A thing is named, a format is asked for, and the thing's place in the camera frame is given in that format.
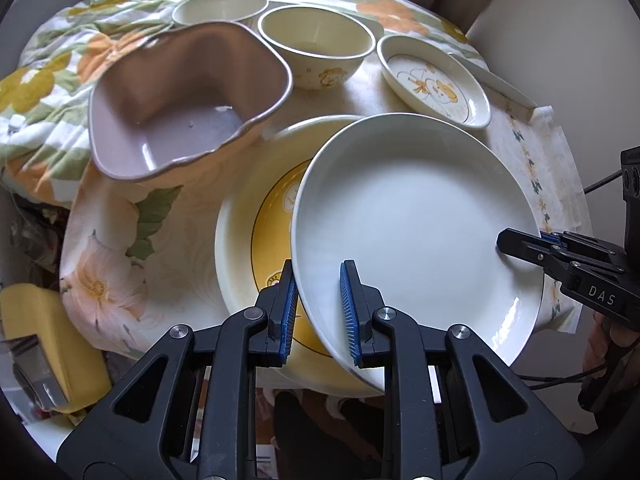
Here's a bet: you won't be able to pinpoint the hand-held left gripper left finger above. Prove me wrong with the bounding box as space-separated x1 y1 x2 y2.
56 259 301 480

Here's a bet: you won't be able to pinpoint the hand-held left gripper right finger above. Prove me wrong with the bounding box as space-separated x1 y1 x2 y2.
340 260 585 480

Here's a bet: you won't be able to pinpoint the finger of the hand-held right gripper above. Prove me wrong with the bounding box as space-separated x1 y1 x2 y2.
496 228 565 273
541 231 626 262

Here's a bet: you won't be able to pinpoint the large yellow patterned plate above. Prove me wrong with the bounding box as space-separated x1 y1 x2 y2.
215 115 386 398

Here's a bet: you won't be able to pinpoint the plain white plate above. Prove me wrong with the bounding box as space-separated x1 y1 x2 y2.
290 114 546 393

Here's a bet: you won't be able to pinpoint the small cartoon print plate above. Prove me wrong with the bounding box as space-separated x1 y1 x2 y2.
376 35 492 128

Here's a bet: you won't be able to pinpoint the cream bowl with yellow print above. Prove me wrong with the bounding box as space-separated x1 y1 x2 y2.
257 4 377 91

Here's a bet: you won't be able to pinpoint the person's right hand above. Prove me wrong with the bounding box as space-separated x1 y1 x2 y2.
584 310 640 396

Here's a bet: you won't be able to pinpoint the white floral tablecloth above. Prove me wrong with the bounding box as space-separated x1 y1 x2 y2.
59 35 593 361

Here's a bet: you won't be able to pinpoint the yellow cushion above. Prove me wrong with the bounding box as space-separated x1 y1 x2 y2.
0 284 112 416

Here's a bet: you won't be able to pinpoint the silver metal object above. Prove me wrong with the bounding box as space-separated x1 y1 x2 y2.
0 334 68 411

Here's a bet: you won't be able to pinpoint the floral quilted blanket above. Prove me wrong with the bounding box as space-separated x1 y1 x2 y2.
0 0 471 206

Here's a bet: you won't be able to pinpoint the black cable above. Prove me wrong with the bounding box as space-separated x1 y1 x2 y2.
582 170 623 195
515 365 608 391

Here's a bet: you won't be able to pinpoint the white table edge rail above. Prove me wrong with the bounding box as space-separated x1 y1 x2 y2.
447 51 538 121

